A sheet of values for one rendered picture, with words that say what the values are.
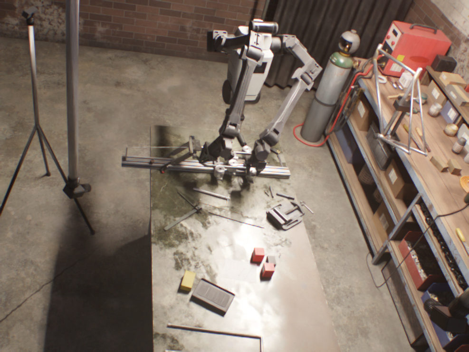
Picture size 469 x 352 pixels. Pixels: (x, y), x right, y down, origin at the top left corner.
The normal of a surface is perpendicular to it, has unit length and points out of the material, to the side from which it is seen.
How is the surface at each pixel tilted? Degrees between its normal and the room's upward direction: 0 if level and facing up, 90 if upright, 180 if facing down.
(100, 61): 0
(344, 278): 0
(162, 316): 0
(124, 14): 90
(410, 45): 90
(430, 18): 90
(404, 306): 90
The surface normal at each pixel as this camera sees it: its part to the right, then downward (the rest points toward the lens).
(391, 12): -0.63, 0.42
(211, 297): 0.23, -0.70
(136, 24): 0.15, 0.71
